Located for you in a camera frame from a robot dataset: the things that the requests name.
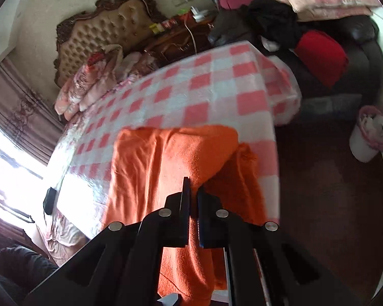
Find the white cardboard box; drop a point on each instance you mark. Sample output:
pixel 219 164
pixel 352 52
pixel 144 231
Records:
pixel 378 124

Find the white charger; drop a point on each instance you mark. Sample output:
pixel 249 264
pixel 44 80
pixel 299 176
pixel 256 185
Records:
pixel 198 14

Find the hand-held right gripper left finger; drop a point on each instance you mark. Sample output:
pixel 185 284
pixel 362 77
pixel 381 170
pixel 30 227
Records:
pixel 175 223

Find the orange pants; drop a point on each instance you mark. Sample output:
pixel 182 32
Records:
pixel 146 172

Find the brown curtain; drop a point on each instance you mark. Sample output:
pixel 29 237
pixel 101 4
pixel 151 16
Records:
pixel 16 108

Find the pink floral quilt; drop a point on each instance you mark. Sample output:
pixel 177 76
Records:
pixel 83 83

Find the white trash bin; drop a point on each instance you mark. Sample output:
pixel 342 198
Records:
pixel 362 146

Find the yellow green box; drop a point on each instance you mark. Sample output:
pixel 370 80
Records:
pixel 156 28

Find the dark purple garment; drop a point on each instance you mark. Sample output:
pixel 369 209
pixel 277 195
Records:
pixel 229 25

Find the dark cloth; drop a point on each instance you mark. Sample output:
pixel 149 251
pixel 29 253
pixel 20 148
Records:
pixel 16 261

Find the black leather armchair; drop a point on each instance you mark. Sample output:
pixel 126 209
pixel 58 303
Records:
pixel 367 57

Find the black flat device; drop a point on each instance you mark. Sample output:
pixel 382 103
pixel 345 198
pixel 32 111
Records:
pixel 49 200

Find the tufted brown headboard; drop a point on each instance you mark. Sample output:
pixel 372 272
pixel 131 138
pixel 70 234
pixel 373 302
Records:
pixel 108 38

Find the pale pink bedsheet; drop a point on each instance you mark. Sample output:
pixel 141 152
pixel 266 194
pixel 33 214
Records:
pixel 63 236

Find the red folded cloth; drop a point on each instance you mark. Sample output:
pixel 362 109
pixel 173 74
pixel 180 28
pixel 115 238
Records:
pixel 322 54

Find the pink checkered tablecloth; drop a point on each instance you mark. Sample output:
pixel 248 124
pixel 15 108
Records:
pixel 194 95

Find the wooden nightstand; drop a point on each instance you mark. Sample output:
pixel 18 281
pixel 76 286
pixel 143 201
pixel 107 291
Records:
pixel 175 43

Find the flat pink floral pillow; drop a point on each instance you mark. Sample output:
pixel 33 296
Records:
pixel 338 14

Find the clear plastic package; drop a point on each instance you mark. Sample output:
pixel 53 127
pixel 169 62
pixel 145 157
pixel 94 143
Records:
pixel 332 106

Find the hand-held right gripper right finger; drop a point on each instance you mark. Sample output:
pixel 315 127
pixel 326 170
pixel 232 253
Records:
pixel 210 226

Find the white cloth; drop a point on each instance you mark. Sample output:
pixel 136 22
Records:
pixel 269 44

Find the black clothes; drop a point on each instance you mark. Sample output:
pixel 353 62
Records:
pixel 274 19

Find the red box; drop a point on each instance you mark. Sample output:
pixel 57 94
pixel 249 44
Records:
pixel 169 24

